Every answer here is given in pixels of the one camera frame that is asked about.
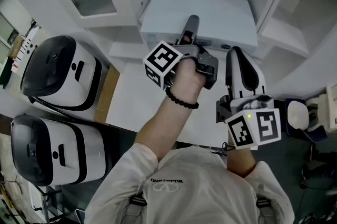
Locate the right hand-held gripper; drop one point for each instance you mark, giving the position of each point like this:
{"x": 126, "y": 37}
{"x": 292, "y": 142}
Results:
{"x": 263, "y": 128}

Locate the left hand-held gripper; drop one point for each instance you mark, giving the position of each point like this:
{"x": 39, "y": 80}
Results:
{"x": 162, "y": 59}

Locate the white cabinet shelving unit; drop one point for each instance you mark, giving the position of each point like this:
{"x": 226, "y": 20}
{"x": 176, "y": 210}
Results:
{"x": 279, "y": 38}

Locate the person's left forearm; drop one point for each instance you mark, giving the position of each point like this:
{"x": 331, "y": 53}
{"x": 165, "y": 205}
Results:
{"x": 166, "y": 128}

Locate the person's right forearm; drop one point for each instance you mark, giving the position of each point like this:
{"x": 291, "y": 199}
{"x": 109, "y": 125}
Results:
{"x": 241, "y": 162}

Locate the white cabinet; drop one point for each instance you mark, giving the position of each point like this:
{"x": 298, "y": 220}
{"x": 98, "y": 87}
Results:
{"x": 137, "y": 101}

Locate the person's left hand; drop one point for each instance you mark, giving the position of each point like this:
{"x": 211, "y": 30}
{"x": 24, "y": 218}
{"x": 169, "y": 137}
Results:
{"x": 187, "y": 78}

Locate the black and white chair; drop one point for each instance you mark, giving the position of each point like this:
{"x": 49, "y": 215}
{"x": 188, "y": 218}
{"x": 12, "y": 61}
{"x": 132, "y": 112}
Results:
{"x": 297, "y": 115}

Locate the white ornate dressing table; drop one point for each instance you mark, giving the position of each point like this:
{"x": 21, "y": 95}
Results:
{"x": 329, "y": 107}

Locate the brown cardboard box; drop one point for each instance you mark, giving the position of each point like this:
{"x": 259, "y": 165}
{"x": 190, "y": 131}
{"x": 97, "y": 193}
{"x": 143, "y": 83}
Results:
{"x": 110, "y": 93}

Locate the black equipment bag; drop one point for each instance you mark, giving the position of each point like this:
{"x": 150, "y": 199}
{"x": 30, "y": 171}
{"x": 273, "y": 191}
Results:
{"x": 321, "y": 165}

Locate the person's light grey shirt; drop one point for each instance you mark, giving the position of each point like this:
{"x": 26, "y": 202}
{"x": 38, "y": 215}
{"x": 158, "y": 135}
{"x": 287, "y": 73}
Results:
{"x": 194, "y": 196}

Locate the white and black robot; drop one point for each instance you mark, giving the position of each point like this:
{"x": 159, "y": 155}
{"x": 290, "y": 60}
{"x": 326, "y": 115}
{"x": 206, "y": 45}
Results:
{"x": 60, "y": 72}
{"x": 68, "y": 149}

